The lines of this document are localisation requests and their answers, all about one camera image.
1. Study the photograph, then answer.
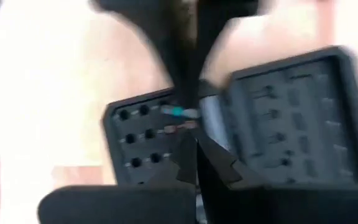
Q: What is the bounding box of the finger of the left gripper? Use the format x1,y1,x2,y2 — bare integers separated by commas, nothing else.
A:
193,0,260,108
91,0,195,108

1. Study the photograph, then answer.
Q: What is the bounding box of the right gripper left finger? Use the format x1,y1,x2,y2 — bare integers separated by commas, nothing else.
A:
37,133,198,224

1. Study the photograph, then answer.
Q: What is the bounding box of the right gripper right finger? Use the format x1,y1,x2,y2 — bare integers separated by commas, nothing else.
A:
197,141,358,224

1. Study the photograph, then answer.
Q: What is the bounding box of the teal-collared screwdriver bit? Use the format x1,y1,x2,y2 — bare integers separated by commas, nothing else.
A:
161,105,201,119

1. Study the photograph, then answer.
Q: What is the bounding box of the black plastic tool case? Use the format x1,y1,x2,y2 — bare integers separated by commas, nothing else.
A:
102,45,358,187

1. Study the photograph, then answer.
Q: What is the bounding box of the grey ratchet screwdriver handle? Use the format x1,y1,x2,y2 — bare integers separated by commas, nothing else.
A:
200,95,231,152

